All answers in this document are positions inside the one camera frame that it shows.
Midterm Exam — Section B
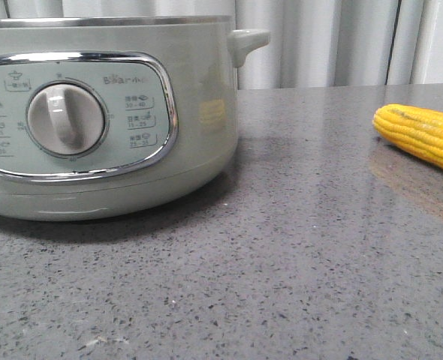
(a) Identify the yellow corn cob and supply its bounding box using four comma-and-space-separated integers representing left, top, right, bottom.
372, 104, 443, 169

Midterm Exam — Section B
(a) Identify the pale green electric pot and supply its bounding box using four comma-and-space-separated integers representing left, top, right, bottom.
0, 16, 270, 221

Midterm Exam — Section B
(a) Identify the beige pot dial knob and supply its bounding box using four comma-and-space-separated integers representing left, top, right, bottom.
27, 83, 105, 155

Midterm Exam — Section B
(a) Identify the grey curtain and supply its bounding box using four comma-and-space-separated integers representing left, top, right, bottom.
0, 1, 424, 89

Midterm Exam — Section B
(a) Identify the white door frame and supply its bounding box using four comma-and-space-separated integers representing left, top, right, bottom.
411, 0, 443, 84

